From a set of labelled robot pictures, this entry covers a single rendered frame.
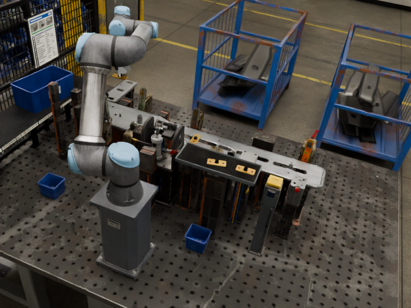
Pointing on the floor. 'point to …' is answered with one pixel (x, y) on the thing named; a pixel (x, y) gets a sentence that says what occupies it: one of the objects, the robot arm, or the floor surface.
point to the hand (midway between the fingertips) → (119, 73)
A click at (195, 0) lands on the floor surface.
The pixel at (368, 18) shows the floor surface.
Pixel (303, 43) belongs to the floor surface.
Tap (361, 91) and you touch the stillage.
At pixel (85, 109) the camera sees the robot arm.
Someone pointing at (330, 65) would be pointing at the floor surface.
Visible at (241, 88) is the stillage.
